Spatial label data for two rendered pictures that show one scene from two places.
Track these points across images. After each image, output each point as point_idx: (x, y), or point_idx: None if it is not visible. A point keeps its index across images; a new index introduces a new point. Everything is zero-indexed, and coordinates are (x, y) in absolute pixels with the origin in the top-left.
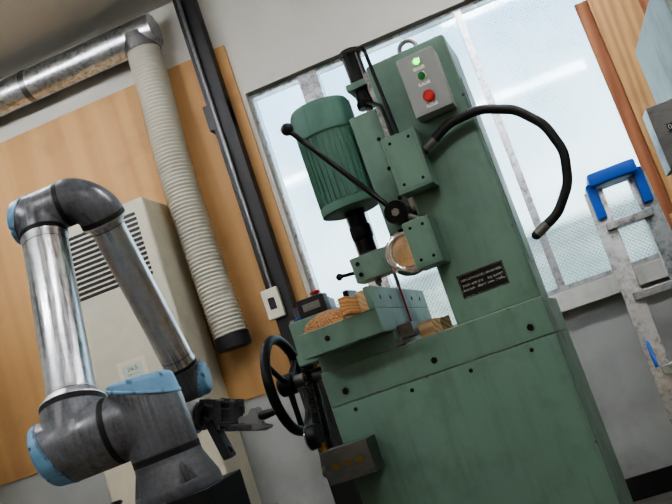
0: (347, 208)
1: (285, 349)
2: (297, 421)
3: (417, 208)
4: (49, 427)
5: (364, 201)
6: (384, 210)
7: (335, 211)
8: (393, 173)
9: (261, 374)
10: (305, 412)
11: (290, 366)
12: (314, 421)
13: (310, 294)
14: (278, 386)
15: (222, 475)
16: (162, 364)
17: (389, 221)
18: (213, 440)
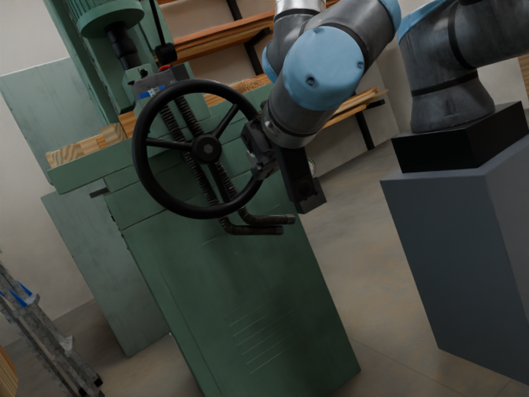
0: (138, 20)
1: (156, 115)
2: (227, 193)
3: (155, 61)
4: None
5: (133, 26)
6: (172, 44)
7: (141, 12)
8: (167, 26)
9: (253, 106)
10: (187, 204)
11: (163, 139)
12: (237, 191)
13: (168, 67)
14: (219, 142)
15: (404, 135)
16: (325, 2)
17: (175, 54)
18: (308, 161)
